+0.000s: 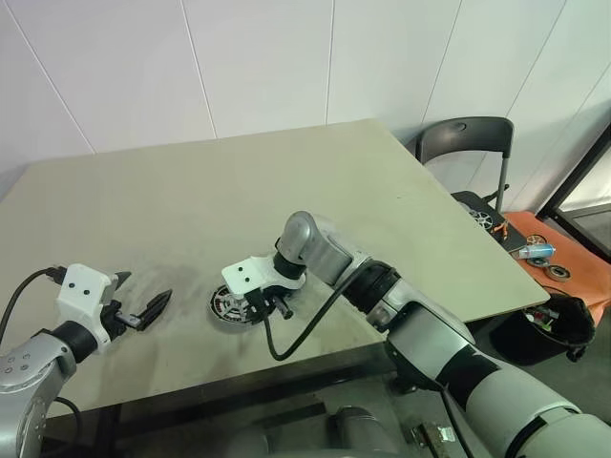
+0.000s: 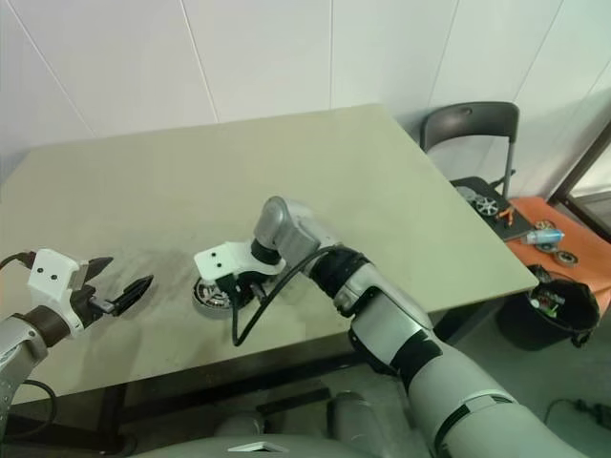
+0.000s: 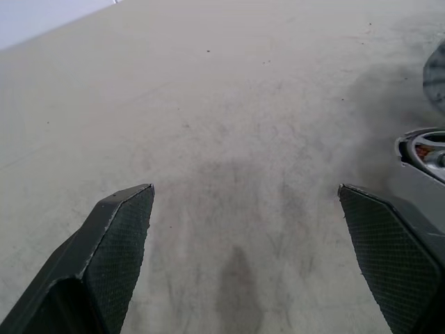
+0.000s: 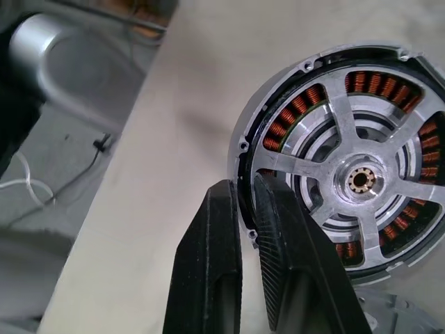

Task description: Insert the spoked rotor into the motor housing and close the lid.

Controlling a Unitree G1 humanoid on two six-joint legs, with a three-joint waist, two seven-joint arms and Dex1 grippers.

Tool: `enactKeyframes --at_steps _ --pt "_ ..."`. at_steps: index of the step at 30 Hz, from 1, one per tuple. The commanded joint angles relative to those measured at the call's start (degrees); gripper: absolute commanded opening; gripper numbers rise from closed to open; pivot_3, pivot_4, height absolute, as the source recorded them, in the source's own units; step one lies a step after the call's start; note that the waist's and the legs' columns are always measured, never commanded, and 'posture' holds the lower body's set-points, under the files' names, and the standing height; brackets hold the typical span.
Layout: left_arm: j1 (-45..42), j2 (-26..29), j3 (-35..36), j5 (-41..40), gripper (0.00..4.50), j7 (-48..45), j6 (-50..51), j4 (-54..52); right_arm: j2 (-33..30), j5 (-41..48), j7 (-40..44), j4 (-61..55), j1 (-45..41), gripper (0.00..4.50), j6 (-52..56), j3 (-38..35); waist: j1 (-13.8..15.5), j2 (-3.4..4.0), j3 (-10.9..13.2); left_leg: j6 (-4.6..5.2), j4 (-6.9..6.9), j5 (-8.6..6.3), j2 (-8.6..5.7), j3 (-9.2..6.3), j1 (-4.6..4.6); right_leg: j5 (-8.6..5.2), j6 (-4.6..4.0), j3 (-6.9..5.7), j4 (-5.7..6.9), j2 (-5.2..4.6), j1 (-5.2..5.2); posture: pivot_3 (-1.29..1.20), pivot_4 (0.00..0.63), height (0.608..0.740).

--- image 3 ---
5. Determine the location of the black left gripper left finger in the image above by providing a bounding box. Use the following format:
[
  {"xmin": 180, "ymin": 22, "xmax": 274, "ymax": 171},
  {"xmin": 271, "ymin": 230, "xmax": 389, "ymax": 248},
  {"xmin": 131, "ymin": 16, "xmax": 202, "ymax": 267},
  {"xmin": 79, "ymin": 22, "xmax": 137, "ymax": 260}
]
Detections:
[{"xmin": 0, "ymin": 183, "xmax": 156, "ymax": 334}]

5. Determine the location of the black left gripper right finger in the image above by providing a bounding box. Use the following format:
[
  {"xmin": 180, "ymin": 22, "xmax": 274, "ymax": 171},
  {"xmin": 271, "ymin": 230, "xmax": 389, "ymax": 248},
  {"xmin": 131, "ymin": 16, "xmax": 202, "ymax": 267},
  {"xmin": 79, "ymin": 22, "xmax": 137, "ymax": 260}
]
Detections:
[{"xmin": 337, "ymin": 183, "xmax": 445, "ymax": 334}]

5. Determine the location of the black rimmed silver spoked rotor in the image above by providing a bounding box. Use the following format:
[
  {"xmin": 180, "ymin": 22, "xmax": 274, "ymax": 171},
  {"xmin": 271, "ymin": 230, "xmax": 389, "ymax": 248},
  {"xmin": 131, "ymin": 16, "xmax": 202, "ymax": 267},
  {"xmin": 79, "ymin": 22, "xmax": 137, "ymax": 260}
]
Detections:
[{"xmin": 399, "ymin": 129, "xmax": 445, "ymax": 184}]

